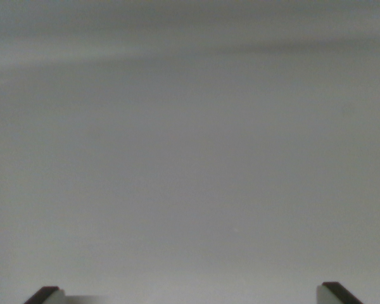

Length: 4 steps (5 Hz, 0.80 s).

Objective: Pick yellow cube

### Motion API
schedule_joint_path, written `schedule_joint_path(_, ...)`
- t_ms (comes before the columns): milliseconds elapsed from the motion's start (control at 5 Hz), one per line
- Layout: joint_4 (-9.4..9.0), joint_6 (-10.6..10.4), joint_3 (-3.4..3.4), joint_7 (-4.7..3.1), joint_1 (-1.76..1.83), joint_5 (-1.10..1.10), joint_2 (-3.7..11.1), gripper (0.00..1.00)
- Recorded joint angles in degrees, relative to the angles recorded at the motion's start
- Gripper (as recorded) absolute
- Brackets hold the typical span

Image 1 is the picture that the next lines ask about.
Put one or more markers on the white plastic bin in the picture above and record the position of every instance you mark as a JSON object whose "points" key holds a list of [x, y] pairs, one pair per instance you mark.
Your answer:
{"points": [[190, 142]]}

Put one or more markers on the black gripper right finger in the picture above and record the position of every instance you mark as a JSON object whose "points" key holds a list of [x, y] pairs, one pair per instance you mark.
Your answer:
{"points": [[334, 294]]}

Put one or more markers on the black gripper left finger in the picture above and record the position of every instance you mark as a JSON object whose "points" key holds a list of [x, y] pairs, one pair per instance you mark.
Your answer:
{"points": [[49, 296]]}

